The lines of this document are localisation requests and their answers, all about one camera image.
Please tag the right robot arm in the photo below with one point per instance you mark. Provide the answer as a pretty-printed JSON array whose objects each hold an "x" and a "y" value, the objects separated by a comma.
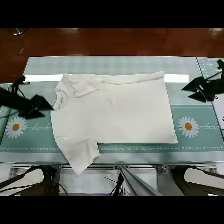
[{"x": 208, "y": 181}]

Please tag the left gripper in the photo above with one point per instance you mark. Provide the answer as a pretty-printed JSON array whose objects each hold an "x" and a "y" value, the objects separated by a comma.
[{"x": 24, "y": 104}]

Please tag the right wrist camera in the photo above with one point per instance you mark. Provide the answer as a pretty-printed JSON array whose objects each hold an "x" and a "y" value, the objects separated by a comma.
[{"x": 220, "y": 65}]

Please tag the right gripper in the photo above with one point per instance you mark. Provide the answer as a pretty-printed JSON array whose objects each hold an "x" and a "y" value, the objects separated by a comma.
[{"x": 210, "y": 89}]

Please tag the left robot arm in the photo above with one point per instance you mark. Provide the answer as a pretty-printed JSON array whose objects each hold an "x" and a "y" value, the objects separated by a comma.
[{"x": 7, "y": 96}]

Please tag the silver frame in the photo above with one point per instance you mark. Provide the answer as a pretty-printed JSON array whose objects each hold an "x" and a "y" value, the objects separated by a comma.
[{"x": 140, "y": 185}]

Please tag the white T-shirt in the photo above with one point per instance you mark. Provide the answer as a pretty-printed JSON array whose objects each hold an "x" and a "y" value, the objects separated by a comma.
[{"x": 116, "y": 113}]

